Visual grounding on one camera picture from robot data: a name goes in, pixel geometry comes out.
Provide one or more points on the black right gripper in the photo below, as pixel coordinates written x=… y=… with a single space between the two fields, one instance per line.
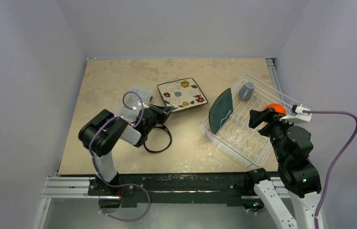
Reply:
x=267 y=119

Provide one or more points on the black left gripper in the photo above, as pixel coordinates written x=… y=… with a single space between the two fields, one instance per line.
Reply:
x=164 y=112

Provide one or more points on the floral square plate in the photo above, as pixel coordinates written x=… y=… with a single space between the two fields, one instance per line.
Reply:
x=182 y=94

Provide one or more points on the orange bowl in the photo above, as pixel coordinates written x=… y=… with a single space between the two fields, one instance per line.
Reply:
x=277 y=107

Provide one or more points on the grey mug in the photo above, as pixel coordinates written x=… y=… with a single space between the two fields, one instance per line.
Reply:
x=246 y=91

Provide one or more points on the teal square plate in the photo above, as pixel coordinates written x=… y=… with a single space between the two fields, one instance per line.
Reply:
x=221 y=110

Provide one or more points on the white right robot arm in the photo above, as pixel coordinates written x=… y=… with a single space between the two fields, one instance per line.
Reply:
x=292 y=146

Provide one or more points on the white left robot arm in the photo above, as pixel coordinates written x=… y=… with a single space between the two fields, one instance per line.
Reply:
x=100 y=135

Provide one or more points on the clear plastic box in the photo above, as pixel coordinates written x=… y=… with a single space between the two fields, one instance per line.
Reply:
x=130 y=107

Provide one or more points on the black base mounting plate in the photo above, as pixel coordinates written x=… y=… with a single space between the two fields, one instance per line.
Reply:
x=234 y=189

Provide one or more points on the white wire dish rack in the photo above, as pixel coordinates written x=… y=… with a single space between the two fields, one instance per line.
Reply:
x=234 y=136

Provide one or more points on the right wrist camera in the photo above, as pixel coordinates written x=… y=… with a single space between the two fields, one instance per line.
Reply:
x=298 y=115

